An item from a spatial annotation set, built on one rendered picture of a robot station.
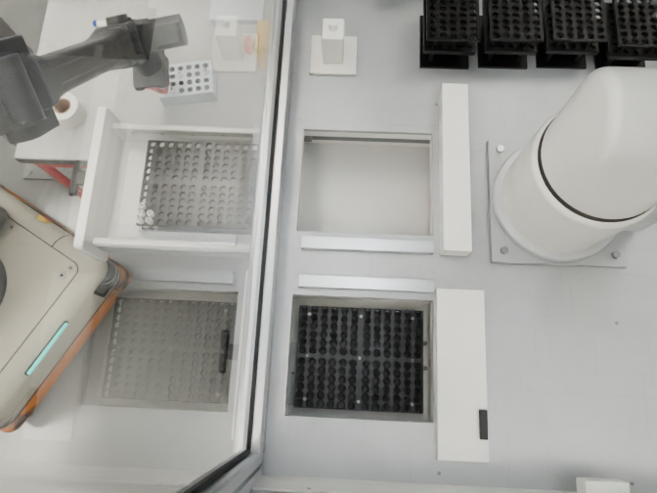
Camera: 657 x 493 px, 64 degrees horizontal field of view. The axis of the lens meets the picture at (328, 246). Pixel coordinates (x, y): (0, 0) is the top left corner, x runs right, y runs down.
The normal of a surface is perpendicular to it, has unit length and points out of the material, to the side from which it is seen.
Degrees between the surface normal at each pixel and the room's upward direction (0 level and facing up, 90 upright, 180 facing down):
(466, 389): 0
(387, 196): 0
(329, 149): 0
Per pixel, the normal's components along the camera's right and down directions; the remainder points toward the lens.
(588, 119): -0.99, -0.04
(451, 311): -0.02, -0.25
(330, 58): -0.04, 0.97
